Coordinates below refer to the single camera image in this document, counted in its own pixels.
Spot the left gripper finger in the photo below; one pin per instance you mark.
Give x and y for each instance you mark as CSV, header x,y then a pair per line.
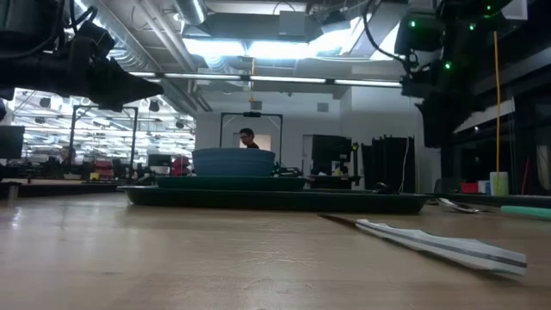
x,y
133,88

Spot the standing person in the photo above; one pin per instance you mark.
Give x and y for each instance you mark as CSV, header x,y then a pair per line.
x,y
247,138

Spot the grey wall vent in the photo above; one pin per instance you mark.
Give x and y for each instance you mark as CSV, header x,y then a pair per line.
x,y
256,105
323,107

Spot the grey ceiling box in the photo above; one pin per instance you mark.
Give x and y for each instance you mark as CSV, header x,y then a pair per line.
x,y
292,23

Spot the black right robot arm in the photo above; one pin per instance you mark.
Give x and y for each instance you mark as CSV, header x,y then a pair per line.
x,y
456,43

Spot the black monitor on desk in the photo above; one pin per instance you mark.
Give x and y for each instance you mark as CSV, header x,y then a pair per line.
x,y
331,148

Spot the dark green plastic tray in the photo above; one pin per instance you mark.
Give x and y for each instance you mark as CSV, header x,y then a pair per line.
x,y
275,201

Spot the black rig frame with camera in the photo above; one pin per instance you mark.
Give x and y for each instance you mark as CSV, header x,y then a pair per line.
x,y
251,114

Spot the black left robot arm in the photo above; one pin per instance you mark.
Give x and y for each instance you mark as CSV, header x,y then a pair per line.
x,y
26,69

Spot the black aluminium table frame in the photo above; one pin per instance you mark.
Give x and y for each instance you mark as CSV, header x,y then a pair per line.
x,y
64,189

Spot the black curtain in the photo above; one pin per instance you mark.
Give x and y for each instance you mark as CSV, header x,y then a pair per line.
x,y
387,163

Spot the red box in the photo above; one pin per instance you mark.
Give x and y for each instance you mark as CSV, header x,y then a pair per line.
x,y
469,188

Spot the distant person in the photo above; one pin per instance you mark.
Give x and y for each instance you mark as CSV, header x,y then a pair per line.
x,y
65,156

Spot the black dome object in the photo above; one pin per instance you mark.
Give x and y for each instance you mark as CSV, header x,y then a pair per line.
x,y
381,187

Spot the round silver duct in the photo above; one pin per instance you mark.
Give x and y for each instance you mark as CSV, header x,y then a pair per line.
x,y
191,10

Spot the large silver ventilation duct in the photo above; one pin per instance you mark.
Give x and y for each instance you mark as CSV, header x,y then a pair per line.
x,y
142,47

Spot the blue box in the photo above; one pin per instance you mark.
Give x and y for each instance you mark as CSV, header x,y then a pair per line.
x,y
484,187

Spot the white green cup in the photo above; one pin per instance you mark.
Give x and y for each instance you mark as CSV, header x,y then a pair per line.
x,y
499,185

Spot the red chair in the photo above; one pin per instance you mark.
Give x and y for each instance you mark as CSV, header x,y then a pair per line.
x,y
181,167

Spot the dark desk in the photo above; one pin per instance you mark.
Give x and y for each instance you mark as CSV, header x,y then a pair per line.
x,y
331,181

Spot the blue bowl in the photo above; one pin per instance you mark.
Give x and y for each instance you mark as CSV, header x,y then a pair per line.
x,y
232,163

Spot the LED light bar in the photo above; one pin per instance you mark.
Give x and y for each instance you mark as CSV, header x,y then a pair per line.
x,y
284,79

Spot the wide black rig frame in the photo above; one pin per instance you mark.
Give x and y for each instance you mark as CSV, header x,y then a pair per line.
x,y
72,142

